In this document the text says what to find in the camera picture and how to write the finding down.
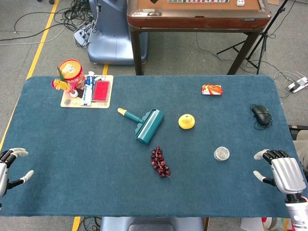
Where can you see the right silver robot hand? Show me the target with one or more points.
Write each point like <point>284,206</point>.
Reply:
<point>286,173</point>

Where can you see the beige square mat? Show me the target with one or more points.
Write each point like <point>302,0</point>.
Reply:
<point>103,101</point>

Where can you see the yellow apple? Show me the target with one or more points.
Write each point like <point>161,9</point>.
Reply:
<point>186,121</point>

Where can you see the brown mahjong table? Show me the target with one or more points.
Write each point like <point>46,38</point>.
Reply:
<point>197,19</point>

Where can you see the white power strip with adapter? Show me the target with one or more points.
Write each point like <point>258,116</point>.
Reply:
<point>298,84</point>

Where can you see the colourful feather shuttlecock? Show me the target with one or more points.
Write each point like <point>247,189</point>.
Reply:
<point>63,84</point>

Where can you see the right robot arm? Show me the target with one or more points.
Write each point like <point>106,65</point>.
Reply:
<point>297,211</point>

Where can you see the small clear round container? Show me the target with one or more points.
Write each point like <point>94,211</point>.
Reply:
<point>221,153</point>

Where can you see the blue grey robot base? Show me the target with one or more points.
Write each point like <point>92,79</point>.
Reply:
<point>113,36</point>

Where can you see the teal lint roller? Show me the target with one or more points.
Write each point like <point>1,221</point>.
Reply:
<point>146,125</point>

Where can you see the blue white toothpaste tube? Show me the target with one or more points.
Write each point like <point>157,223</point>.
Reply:
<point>87,90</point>

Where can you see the blue table cloth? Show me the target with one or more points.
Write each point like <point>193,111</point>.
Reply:
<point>120,168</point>

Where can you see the red ink pad box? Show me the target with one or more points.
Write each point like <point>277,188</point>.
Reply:
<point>101,91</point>

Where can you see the purple plastic grapes bunch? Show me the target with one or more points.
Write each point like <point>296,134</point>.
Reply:
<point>160,163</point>

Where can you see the black tripod stand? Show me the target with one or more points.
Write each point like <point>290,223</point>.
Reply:
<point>262,41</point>

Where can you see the orange white snack packet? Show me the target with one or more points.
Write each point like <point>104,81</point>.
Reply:
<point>211,89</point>

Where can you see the red round canister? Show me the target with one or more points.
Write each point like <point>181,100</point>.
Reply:
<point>72,73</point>

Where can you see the grey robot chest base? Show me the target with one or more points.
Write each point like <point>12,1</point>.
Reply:
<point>154,224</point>

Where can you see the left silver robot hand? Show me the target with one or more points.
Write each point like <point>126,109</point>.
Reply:
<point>3,168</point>

